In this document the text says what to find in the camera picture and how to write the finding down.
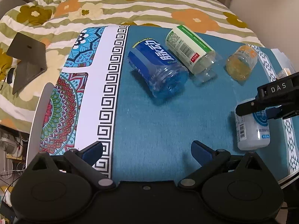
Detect yellow orange label cup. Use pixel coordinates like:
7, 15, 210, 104
226, 45, 258, 82

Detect blue label plastic cup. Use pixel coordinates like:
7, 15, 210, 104
128, 38, 189, 99

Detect blue patterned tablecloth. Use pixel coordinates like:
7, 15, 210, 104
25, 25, 299, 183

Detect green white label cup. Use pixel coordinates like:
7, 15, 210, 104
165, 25, 221, 83

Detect white probiotic label cup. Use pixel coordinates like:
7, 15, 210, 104
234, 110, 270, 151

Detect floral striped duvet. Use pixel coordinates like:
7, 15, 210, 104
1, 0, 261, 133

